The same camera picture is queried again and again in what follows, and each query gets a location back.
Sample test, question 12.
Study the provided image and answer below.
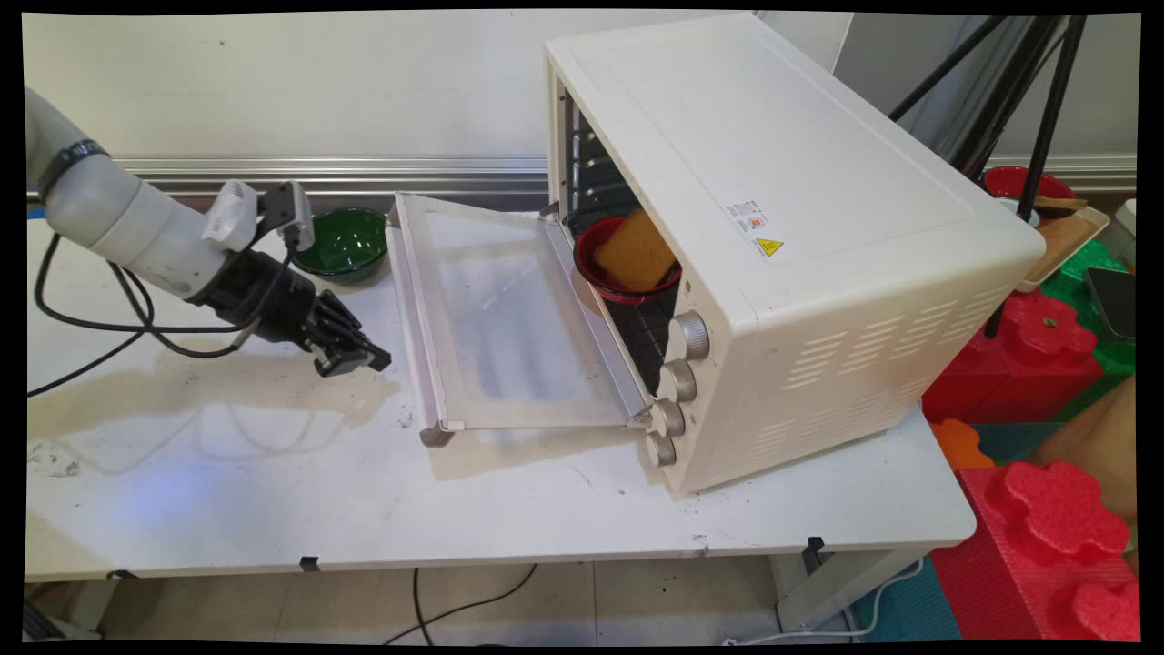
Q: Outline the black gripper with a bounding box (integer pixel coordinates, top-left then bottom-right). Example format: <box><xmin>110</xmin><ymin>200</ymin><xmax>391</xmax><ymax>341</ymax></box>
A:
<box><xmin>186</xmin><ymin>247</ymin><xmax>394</xmax><ymax>379</ymax></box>

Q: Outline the yellow sponge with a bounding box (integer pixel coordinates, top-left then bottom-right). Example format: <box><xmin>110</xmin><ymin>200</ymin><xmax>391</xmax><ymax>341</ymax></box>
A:
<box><xmin>593</xmin><ymin>209</ymin><xmax>680</xmax><ymax>292</ymax></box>

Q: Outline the green bowl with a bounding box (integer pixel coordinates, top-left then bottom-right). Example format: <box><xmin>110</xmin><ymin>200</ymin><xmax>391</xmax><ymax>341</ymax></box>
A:
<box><xmin>291</xmin><ymin>207</ymin><xmax>392</xmax><ymax>284</ymax></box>

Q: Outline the glass oven door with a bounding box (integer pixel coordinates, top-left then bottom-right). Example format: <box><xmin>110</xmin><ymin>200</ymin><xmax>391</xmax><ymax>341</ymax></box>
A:
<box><xmin>386</xmin><ymin>191</ymin><xmax>657</xmax><ymax>448</ymax></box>

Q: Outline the red bowl with sponge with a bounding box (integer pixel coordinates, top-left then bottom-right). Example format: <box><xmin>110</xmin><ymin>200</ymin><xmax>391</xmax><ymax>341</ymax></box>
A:
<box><xmin>572</xmin><ymin>216</ymin><xmax>683</xmax><ymax>306</ymax></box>

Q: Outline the white label sticker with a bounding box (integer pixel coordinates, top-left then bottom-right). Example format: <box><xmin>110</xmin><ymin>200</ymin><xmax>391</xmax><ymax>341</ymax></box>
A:
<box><xmin>724</xmin><ymin>199</ymin><xmax>770</xmax><ymax>234</ymax></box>

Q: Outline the cream toaster oven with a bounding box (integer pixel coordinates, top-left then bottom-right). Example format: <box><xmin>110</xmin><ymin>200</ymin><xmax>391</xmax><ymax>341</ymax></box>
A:
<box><xmin>544</xmin><ymin>12</ymin><xmax>1047</xmax><ymax>499</ymax></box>

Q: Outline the white table leg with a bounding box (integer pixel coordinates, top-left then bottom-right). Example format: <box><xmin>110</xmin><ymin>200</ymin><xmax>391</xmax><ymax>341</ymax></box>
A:
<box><xmin>771</xmin><ymin>546</ymin><xmax>921</xmax><ymax>634</ymax></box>

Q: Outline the teal floor mat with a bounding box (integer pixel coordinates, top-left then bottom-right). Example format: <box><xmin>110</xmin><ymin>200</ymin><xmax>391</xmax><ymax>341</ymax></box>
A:
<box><xmin>853</xmin><ymin>555</ymin><xmax>965</xmax><ymax>643</ymax></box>

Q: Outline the orange foam block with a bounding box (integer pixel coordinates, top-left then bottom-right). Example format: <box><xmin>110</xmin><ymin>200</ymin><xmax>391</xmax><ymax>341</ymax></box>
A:
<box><xmin>928</xmin><ymin>418</ymin><xmax>998</xmax><ymax>470</ymax></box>

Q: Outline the small red foam block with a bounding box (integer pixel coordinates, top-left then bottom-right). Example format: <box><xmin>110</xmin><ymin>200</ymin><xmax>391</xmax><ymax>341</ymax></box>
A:
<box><xmin>922</xmin><ymin>288</ymin><xmax>1107</xmax><ymax>425</ymax></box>

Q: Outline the red bowl with white inside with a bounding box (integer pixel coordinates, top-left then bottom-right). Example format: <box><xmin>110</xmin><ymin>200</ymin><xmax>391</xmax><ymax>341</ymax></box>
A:
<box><xmin>982</xmin><ymin>166</ymin><xmax>1079</xmax><ymax>221</ymax></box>

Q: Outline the large red foam block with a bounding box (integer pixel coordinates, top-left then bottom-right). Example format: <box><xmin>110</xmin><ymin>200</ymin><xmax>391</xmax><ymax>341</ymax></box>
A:
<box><xmin>931</xmin><ymin>459</ymin><xmax>1142</xmax><ymax>643</ymax></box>

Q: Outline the wooden tray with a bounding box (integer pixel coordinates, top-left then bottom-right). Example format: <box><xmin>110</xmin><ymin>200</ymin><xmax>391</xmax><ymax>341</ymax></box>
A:
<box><xmin>1014</xmin><ymin>205</ymin><xmax>1113</xmax><ymax>293</ymax></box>

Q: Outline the black tripod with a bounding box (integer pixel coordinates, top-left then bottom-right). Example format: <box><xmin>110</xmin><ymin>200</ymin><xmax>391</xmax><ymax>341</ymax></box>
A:
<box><xmin>888</xmin><ymin>14</ymin><xmax>1089</xmax><ymax>340</ymax></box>

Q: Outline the green foam block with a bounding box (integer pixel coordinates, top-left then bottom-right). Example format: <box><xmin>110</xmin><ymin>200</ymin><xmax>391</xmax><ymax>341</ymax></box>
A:
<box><xmin>1040</xmin><ymin>238</ymin><xmax>1138</xmax><ymax>412</ymax></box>

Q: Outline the brown cardboard piece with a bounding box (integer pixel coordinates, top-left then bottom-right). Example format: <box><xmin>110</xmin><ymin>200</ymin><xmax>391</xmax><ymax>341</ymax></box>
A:
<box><xmin>1037</xmin><ymin>375</ymin><xmax>1139</xmax><ymax>523</ymax></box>

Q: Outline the black tablet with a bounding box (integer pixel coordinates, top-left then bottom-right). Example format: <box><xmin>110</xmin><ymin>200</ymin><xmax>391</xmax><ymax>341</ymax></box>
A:
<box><xmin>1086</xmin><ymin>266</ymin><xmax>1139</xmax><ymax>343</ymax></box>

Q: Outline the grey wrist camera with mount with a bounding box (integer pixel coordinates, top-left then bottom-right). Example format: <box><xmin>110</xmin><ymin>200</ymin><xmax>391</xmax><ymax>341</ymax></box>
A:
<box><xmin>201</xmin><ymin>179</ymin><xmax>316</xmax><ymax>254</ymax></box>

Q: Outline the aluminium wall rail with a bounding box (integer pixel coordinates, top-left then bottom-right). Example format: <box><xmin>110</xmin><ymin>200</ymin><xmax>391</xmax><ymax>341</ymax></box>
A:
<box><xmin>111</xmin><ymin>153</ymin><xmax>552</xmax><ymax>197</ymax></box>

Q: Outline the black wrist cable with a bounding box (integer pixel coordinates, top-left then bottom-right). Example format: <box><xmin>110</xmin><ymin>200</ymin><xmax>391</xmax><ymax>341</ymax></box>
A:
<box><xmin>27</xmin><ymin>186</ymin><xmax>301</xmax><ymax>399</ymax></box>

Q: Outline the black floor cable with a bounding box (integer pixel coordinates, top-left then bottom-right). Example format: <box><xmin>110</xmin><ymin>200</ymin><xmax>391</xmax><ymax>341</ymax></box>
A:
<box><xmin>382</xmin><ymin>564</ymin><xmax>538</xmax><ymax>647</ymax></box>

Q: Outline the white floor cable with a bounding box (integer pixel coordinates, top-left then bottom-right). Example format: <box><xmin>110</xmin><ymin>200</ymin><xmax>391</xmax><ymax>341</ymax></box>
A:
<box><xmin>724</xmin><ymin>558</ymin><xmax>926</xmax><ymax>647</ymax></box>

